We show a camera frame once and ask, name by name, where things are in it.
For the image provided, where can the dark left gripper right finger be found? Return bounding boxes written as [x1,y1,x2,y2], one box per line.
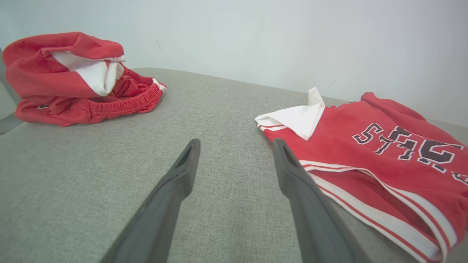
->
[272,138,371,263]

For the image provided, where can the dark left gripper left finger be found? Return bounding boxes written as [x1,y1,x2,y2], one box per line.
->
[101,139,201,263]

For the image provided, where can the red jersey with lettering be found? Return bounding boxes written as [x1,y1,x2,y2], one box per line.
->
[255,88,468,263]

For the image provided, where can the red shorts with white stripe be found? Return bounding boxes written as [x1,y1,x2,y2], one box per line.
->
[2,32,167,127]

